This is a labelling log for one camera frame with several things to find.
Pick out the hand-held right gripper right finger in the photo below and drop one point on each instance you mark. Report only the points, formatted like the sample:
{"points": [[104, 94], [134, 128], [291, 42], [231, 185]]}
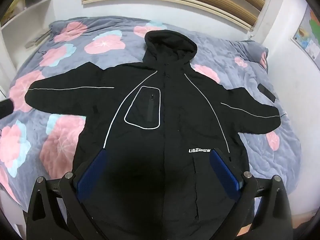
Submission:
{"points": [[225, 173]]}

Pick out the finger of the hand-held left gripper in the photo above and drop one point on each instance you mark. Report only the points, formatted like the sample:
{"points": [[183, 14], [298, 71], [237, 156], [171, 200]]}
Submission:
{"points": [[6, 108]]}

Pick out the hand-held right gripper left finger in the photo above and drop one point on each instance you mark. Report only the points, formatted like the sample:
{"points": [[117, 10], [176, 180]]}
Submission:
{"points": [[91, 173]]}

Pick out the black hooded jacket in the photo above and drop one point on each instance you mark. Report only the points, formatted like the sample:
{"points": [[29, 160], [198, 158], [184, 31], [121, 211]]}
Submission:
{"points": [[175, 105]]}

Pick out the grey pink floral blanket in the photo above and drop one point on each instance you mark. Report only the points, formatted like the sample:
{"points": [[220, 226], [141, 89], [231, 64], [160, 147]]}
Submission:
{"points": [[50, 135]]}

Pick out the beige stick-shaped object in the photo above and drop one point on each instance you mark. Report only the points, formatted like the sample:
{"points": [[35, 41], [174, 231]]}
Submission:
{"points": [[37, 40]]}

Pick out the black phone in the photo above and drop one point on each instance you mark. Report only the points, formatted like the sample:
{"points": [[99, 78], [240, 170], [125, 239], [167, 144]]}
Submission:
{"points": [[266, 93]]}

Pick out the white wall shelf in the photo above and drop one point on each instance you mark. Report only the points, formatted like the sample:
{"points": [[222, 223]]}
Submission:
{"points": [[25, 12]]}

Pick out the wall map poster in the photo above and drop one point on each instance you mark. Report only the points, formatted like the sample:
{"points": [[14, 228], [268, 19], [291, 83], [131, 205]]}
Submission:
{"points": [[308, 35]]}

